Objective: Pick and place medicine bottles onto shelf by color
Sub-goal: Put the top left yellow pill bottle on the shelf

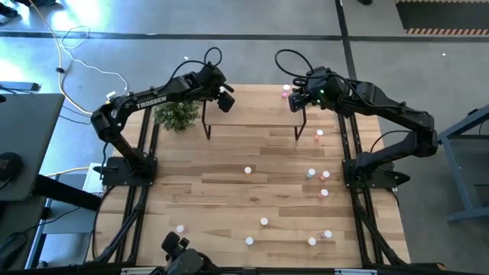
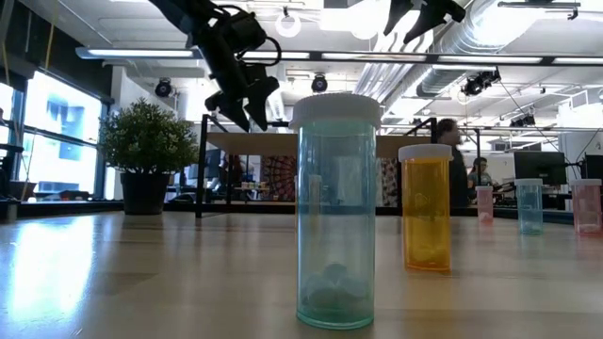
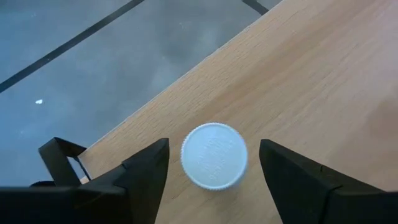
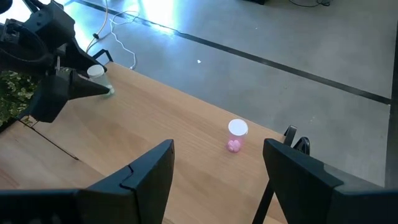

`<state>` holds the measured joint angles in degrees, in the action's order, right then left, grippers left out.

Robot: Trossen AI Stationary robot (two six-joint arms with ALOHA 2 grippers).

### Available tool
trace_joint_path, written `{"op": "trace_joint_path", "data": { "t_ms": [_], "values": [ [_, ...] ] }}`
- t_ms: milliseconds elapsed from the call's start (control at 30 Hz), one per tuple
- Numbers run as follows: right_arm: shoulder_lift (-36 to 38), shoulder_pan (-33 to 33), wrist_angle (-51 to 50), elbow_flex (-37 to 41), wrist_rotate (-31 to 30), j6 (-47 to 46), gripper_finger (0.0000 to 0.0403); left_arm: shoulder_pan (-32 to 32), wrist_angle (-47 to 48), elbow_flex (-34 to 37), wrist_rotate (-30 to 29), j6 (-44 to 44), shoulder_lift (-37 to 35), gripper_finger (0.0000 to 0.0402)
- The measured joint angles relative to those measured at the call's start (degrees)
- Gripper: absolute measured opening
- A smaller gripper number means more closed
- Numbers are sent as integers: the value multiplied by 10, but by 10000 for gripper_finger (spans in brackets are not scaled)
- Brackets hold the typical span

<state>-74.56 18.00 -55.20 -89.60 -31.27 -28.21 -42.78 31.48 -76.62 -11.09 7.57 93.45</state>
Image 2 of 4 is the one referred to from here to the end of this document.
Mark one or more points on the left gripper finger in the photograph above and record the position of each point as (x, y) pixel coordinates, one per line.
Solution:
(237, 110)
(263, 101)

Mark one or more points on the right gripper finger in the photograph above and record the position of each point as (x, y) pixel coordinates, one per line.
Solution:
(399, 13)
(428, 19)

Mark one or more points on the teal pill bottle white cap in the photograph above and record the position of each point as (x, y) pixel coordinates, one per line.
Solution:
(528, 207)
(335, 212)

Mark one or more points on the orange pill bottle white cap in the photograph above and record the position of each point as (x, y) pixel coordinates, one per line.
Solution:
(426, 212)

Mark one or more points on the salmon pill bottle white cap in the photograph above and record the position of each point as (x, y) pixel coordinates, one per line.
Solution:
(484, 207)
(586, 207)

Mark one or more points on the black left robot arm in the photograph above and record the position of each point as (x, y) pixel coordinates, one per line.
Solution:
(179, 11)

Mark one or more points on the wooden shelf black legs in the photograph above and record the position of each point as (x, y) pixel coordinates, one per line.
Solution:
(254, 143)

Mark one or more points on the black ceiling spotlight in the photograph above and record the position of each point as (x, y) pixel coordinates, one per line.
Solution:
(319, 84)
(163, 88)
(480, 82)

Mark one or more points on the colourful patterned cloth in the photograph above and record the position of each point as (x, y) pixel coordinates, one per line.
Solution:
(278, 176)

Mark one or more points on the overhead LED light bar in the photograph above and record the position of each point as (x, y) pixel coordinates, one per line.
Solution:
(141, 53)

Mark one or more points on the green potted plant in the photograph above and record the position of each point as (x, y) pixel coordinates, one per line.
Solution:
(146, 141)

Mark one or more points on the person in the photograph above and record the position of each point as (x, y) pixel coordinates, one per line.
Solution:
(454, 174)
(479, 174)

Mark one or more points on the black computer monitor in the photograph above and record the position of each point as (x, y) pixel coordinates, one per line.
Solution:
(594, 167)
(539, 167)

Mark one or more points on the silver ventilation duct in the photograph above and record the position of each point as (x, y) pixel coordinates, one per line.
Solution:
(452, 52)

